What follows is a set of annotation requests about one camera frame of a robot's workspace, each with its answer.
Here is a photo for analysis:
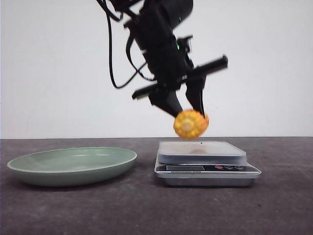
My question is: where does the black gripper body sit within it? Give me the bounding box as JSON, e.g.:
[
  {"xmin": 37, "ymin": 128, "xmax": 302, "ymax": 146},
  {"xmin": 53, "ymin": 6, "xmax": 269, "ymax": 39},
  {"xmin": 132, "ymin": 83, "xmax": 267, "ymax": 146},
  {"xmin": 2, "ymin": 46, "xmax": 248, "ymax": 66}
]
[{"xmin": 132, "ymin": 36, "xmax": 228, "ymax": 99}]

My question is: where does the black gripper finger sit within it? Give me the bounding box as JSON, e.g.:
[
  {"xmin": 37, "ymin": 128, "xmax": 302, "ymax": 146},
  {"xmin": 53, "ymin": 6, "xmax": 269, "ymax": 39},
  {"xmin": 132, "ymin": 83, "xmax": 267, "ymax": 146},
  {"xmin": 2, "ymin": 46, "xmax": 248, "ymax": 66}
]
[
  {"xmin": 148, "ymin": 89, "xmax": 182, "ymax": 117},
  {"xmin": 185, "ymin": 78, "xmax": 205, "ymax": 115}
]

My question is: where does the yellow corn cob piece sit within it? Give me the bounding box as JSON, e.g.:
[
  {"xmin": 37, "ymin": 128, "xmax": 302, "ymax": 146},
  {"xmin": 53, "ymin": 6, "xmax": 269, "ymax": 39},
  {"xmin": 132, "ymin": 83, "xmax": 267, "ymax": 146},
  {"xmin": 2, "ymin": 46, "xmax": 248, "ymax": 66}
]
[{"xmin": 173, "ymin": 110, "xmax": 209, "ymax": 140}]

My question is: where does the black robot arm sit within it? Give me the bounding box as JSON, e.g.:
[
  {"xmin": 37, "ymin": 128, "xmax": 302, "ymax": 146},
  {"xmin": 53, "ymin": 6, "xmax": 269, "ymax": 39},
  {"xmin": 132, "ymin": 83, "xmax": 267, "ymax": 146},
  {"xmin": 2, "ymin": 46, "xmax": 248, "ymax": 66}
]
[{"xmin": 112, "ymin": 0, "xmax": 228, "ymax": 117}]

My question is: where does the silver digital kitchen scale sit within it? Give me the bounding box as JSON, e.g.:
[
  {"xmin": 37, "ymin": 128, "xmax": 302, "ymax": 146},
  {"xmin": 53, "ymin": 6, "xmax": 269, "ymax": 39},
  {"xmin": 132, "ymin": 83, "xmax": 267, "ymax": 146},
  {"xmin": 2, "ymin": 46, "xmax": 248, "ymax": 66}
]
[{"xmin": 155, "ymin": 141, "xmax": 262, "ymax": 187}]

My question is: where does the green oval plate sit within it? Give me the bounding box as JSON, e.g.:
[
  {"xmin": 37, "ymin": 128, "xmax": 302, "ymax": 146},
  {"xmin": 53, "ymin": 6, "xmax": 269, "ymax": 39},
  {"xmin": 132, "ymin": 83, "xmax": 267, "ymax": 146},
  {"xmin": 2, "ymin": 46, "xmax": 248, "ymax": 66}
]
[{"xmin": 7, "ymin": 147, "xmax": 137, "ymax": 187}]

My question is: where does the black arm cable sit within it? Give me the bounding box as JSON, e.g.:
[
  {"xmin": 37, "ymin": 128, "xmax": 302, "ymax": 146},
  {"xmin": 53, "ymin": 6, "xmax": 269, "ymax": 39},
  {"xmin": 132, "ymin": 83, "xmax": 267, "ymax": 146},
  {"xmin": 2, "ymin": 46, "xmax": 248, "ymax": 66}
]
[{"xmin": 96, "ymin": 0, "xmax": 157, "ymax": 89}]

